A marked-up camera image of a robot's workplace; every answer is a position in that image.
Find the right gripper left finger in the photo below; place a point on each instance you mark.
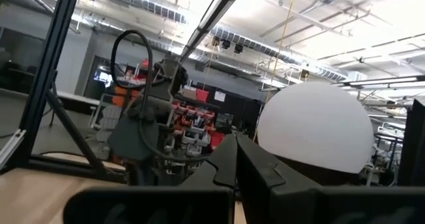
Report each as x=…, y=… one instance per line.
x=219, y=174

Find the white background table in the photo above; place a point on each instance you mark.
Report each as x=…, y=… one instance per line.
x=78, y=98

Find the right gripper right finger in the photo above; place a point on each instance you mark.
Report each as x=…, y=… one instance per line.
x=262, y=174

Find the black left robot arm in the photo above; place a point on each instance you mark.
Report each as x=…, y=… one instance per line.
x=139, y=137

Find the black metal table frame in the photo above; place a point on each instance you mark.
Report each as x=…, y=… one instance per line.
x=50, y=51

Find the silver ceiling air duct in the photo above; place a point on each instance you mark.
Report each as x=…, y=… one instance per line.
x=159, y=9

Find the shelf with red bins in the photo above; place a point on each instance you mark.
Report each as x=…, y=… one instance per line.
x=196, y=124

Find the ceiling strip light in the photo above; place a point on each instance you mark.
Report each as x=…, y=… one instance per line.
x=385, y=81

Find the lit monitor screen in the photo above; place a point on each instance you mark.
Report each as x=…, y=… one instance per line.
x=103, y=77

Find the white globe table lamp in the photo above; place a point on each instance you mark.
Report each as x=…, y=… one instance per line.
x=315, y=124

